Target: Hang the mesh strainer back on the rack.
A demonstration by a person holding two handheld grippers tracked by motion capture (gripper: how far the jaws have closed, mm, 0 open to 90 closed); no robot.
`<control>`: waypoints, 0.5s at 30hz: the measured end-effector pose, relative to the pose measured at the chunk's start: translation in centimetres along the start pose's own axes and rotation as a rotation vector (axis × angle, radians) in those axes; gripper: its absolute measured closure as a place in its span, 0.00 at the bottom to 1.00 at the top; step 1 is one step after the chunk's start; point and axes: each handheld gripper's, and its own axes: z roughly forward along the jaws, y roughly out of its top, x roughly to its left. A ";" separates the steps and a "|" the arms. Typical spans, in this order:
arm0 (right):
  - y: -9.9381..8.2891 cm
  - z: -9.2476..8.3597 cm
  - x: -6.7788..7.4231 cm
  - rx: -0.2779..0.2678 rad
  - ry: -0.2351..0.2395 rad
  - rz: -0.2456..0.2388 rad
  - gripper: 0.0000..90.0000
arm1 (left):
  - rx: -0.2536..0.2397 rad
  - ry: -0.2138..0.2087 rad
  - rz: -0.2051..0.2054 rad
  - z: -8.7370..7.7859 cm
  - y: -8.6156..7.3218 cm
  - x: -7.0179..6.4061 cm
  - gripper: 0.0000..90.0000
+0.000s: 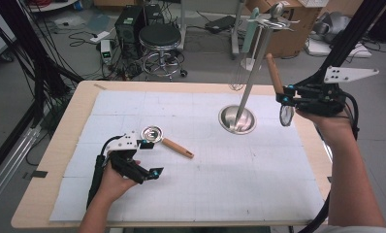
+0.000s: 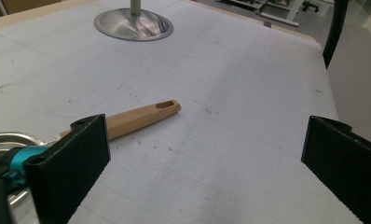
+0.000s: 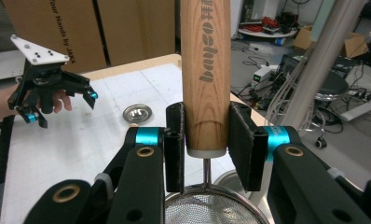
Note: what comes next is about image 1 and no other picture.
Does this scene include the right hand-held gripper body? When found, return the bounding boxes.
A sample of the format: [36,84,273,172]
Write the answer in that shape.
[291,66,380,118]

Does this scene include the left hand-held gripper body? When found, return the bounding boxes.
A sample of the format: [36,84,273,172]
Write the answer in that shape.
[104,130,152,185]

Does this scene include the mesh strainer with wooden handle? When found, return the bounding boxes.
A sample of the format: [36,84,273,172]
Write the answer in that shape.
[266,52,296,128]

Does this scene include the steel utensil stand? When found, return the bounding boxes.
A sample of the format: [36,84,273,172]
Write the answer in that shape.
[218,1,301,136]

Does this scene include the steel whisk with mint handle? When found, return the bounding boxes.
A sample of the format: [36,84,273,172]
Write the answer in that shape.
[229,7,261,92]

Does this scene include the person's left hand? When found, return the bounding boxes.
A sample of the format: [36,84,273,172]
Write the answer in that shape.
[95,158,143,205]

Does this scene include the person's right hand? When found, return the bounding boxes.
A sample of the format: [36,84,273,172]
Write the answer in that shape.
[295,108,358,148]

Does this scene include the white foam mat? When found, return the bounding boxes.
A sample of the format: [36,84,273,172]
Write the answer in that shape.
[48,89,326,223]

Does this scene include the white round-base floor stand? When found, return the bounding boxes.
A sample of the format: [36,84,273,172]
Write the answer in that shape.
[241,28,262,72]

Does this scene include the large cardboard box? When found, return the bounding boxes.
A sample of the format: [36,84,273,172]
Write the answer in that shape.
[245,0,323,60]

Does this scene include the light wooden table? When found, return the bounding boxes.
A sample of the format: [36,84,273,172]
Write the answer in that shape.
[10,80,333,229]

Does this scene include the black tape strip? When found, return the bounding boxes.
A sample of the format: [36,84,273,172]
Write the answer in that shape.
[21,170,48,181]

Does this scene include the flat black device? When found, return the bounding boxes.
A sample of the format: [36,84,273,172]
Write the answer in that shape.
[205,15,237,34]

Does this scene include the small white green-lit device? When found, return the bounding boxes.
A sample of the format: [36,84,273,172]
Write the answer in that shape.
[100,39,113,65]

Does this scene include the black round stool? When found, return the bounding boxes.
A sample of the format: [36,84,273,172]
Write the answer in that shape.
[138,23,189,82]

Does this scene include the black computer tower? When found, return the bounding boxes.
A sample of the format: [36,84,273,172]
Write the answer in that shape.
[113,3,166,60]

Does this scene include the white power strip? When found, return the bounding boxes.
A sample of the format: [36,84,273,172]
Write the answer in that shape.
[89,30,112,44]

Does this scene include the white sleeve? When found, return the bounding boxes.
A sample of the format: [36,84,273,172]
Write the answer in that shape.
[323,224,386,233]

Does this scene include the small cardboard box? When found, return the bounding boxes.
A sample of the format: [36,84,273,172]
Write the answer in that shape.
[93,0,142,8]

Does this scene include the steel ladle with wooden handle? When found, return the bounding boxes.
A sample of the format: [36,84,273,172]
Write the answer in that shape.
[141,125,195,159]

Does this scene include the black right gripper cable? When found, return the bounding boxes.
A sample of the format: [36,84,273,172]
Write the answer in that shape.
[296,90,361,233]

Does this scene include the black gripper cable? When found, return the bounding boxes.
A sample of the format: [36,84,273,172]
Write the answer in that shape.
[86,135,127,210]
[296,90,361,233]

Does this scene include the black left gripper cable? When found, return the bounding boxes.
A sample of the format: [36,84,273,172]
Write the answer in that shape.
[86,135,127,210]

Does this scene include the aluminium rail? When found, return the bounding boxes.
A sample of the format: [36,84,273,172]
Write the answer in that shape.
[0,125,42,210]

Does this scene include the black frame with cables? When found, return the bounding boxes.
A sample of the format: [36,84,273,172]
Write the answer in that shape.
[0,0,85,130]

